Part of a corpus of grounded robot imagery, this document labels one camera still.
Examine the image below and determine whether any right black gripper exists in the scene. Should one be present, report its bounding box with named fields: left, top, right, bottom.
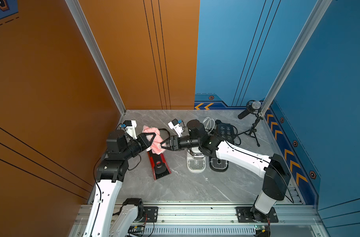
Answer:
left=159, top=135, right=202, bottom=152

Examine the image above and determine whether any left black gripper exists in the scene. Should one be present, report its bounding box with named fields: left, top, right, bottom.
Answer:
left=121, top=132, right=154, bottom=162

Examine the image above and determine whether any pink cloth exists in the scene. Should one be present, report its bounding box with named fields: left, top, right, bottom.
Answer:
left=142, top=125, right=165, bottom=155

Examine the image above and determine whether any red coffee machine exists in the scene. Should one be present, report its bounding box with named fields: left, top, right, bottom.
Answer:
left=147, top=151, right=171, bottom=180

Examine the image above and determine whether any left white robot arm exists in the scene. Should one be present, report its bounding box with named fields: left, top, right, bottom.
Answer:
left=83, top=129, right=156, bottom=237

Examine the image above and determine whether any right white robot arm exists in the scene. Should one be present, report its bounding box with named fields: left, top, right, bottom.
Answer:
left=160, top=119, right=291, bottom=222

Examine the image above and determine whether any white coffee machine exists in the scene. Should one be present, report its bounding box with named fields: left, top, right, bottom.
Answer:
left=187, top=147, right=206, bottom=173

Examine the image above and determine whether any black coffee machine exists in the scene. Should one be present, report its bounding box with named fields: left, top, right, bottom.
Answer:
left=209, top=119, right=237, bottom=172

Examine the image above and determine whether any green circuit board left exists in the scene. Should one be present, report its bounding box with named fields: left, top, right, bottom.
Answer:
left=127, top=225, right=145, bottom=237

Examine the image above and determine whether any green circuit board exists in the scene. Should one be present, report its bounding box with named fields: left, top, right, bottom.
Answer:
left=127, top=225, right=145, bottom=237
left=254, top=225, right=271, bottom=237

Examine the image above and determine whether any black microphone on tripod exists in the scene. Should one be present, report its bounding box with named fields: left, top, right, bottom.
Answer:
left=237, top=100, right=262, bottom=147

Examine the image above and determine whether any green circuit board right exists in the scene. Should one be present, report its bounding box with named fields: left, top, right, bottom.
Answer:
left=254, top=225, right=271, bottom=237

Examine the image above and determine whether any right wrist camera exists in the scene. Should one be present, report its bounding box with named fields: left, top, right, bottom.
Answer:
left=168, top=118, right=185, bottom=137

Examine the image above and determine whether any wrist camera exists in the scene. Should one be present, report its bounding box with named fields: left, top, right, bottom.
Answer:
left=121, top=120, right=137, bottom=139
left=168, top=118, right=185, bottom=137

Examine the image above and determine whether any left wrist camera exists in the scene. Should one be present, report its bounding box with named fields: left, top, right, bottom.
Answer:
left=121, top=120, right=137, bottom=139

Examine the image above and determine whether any white power cable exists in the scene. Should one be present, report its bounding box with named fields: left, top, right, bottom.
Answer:
left=202, top=117, right=216, bottom=134

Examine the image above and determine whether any black power cable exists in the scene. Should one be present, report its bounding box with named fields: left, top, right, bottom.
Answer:
left=231, top=124, right=242, bottom=146

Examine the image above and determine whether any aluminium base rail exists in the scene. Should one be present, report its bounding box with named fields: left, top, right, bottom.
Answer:
left=68, top=201, right=329, bottom=237

